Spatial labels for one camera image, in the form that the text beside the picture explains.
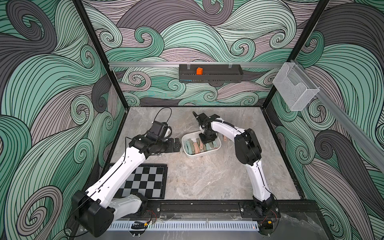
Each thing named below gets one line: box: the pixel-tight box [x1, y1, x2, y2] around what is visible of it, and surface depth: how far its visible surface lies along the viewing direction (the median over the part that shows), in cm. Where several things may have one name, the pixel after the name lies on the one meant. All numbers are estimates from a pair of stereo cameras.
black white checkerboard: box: [115, 163, 168, 199], surface depth 80 cm
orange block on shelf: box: [196, 67, 204, 75], surface depth 92 cm
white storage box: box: [181, 131, 222, 157], surface depth 97 cm
